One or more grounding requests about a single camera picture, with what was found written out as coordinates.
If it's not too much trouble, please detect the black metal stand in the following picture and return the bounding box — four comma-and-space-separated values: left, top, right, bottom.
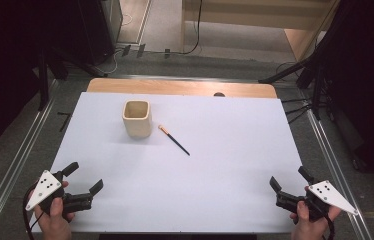
258, 0, 353, 122
36, 46, 109, 112

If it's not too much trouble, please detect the black pen with orange end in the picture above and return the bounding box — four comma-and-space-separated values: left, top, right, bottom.
157, 124, 191, 157

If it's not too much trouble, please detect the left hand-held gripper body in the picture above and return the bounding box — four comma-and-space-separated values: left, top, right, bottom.
24, 169, 95, 215

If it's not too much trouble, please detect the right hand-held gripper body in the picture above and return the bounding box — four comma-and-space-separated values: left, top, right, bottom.
275, 180, 360, 223

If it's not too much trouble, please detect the beige square cup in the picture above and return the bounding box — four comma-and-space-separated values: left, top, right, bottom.
121, 99, 153, 139

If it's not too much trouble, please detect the black hanging cable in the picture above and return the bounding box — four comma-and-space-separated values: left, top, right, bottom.
173, 0, 204, 56

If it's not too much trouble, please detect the person's right hand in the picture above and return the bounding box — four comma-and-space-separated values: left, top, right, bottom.
289, 185, 343, 240

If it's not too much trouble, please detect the person's left hand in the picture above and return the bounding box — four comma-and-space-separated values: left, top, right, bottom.
28, 181, 76, 240

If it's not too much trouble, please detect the black cabinet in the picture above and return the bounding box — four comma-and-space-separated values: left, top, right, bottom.
74, 0, 124, 66

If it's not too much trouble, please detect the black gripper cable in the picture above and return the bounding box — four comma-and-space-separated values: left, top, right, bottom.
22, 181, 45, 240
312, 199, 337, 240

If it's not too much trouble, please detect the white table mat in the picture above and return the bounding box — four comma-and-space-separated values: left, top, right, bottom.
30, 91, 309, 234

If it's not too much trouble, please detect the white floor cable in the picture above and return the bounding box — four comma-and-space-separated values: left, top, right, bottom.
98, 48, 125, 76

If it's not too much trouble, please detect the light wooden furniture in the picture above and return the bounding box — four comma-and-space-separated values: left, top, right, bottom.
180, 0, 341, 62

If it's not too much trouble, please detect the bundle of black floor cables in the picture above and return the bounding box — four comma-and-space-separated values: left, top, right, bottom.
280, 96, 319, 125

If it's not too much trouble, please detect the aluminium floor rail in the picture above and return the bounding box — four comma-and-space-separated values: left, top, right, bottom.
296, 89, 374, 240
0, 79, 59, 240

